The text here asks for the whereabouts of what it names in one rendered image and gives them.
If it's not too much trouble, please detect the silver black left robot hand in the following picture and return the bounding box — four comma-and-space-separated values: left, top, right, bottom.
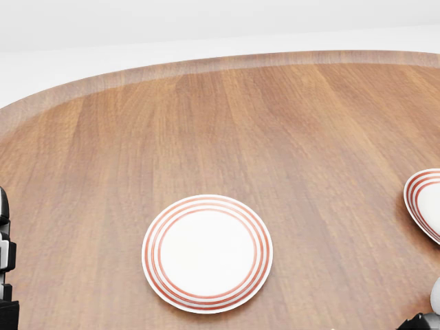
0, 186, 21, 330

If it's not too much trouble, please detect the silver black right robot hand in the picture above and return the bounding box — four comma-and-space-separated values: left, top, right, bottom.
397, 276, 440, 330

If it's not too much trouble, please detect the white plate with red rings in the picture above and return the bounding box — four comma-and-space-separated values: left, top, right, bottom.
141, 194, 274, 315
403, 168, 440, 245

